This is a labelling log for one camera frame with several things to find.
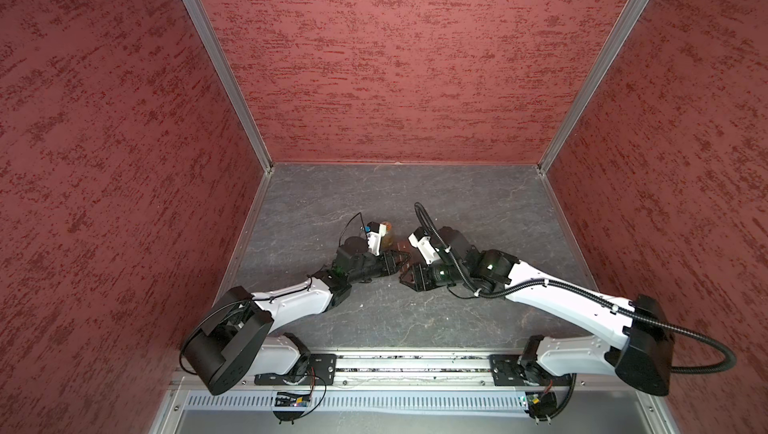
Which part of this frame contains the white slotted cable duct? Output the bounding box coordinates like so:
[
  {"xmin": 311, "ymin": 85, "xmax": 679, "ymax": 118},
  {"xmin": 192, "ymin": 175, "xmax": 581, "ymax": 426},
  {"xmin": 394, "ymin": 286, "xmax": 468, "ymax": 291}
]
[{"xmin": 184, "ymin": 390, "xmax": 528, "ymax": 417}]

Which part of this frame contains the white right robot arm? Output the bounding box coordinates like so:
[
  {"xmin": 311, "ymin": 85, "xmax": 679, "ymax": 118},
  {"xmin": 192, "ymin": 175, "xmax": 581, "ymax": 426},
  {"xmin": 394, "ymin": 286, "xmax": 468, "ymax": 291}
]
[{"xmin": 401, "ymin": 227, "xmax": 674, "ymax": 396}]

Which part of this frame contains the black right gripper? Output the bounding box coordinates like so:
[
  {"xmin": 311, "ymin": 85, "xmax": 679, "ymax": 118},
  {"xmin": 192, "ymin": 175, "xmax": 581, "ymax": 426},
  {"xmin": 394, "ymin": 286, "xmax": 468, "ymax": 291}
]
[{"xmin": 398, "ymin": 259, "xmax": 468, "ymax": 294}]

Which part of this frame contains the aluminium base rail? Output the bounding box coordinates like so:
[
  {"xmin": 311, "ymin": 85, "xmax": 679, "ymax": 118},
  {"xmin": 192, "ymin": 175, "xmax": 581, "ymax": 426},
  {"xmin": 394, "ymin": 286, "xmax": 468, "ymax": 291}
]
[{"xmin": 167, "ymin": 348, "xmax": 655, "ymax": 390}]

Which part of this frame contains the aluminium corner post right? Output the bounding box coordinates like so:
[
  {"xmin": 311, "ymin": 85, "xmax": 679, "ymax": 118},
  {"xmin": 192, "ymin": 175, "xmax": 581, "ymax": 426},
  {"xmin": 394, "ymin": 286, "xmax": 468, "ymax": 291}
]
[{"xmin": 537, "ymin": 0, "xmax": 650, "ymax": 178}]

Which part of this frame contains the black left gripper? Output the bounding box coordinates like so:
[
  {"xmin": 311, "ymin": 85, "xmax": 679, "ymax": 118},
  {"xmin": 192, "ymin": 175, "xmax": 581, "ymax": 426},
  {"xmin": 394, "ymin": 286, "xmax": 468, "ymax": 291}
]
[{"xmin": 349, "ymin": 248, "xmax": 411, "ymax": 284}]

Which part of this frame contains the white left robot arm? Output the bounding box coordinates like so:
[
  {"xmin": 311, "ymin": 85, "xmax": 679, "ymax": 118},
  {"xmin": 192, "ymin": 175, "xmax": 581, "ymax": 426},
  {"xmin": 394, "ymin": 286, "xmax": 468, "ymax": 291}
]
[{"xmin": 179, "ymin": 237, "xmax": 410, "ymax": 396}]

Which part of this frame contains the aluminium corner post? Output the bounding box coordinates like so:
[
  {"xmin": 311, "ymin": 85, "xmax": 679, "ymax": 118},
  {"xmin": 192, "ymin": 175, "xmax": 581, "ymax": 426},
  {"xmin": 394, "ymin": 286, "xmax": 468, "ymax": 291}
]
[
  {"xmin": 537, "ymin": 0, "xmax": 650, "ymax": 178},
  {"xmin": 182, "ymin": 0, "xmax": 274, "ymax": 176}
]

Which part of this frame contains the aluminium corner post left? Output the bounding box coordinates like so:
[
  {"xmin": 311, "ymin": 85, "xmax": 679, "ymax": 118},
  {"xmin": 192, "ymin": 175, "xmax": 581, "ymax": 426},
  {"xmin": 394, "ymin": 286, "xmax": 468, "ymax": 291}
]
[{"xmin": 182, "ymin": 0, "xmax": 274, "ymax": 176}]

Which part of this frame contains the clear pill bottle gold lid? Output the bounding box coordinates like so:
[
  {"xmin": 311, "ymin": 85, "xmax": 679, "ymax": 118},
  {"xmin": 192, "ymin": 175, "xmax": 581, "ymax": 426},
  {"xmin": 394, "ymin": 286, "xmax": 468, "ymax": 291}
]
[{"xmin": 383, "ymin": 222, "xmax": 395, "ymax": 244}]

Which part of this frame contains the black corrugated cable conduit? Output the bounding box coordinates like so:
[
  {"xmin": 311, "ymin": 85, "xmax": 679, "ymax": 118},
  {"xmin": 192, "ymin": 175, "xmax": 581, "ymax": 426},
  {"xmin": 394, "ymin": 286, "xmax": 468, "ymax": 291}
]
[{"xmin": 413, "ymin": 202, "xmax": 737, "ymax": 375}]

